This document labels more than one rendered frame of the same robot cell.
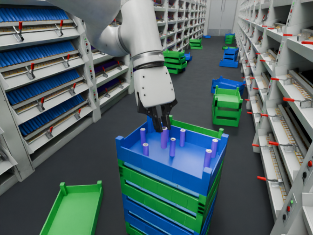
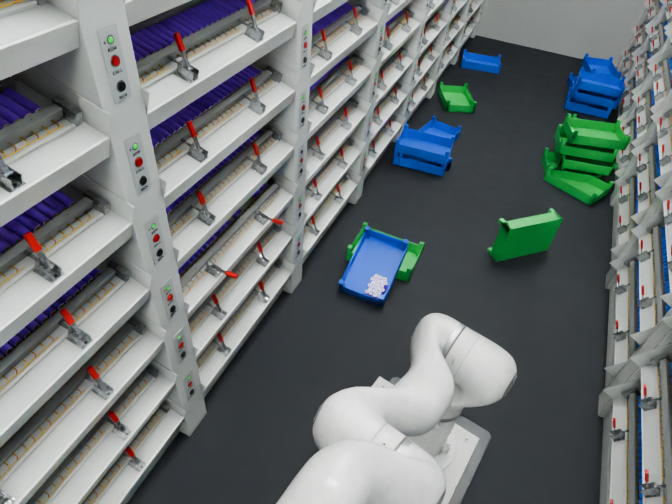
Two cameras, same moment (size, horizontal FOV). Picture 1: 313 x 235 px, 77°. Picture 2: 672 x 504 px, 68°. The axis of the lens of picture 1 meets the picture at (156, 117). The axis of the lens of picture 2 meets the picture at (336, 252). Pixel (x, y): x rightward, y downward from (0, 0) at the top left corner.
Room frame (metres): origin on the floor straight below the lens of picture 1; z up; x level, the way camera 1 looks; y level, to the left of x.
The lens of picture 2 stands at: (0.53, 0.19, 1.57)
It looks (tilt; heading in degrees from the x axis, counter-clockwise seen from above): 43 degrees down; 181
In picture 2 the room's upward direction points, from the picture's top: 6 degrees clockwise
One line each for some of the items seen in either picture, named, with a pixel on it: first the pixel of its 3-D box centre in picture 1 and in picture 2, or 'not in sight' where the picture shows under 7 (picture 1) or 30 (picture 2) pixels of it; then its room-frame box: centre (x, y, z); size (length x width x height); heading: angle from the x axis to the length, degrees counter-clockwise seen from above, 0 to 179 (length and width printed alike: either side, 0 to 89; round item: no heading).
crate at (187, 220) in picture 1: (170, 182); not in sight; (0.51, -0.05, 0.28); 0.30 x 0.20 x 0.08; 60
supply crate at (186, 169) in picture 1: (172, 146); not in sight; (0.51, -0.05, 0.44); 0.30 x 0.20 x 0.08; 60
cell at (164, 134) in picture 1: (164, 137); not in sight; (0.45, -0.02, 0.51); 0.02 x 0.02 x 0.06
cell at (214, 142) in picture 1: (214, 148); not in sight; (0.51, -0.19, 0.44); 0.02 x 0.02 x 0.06
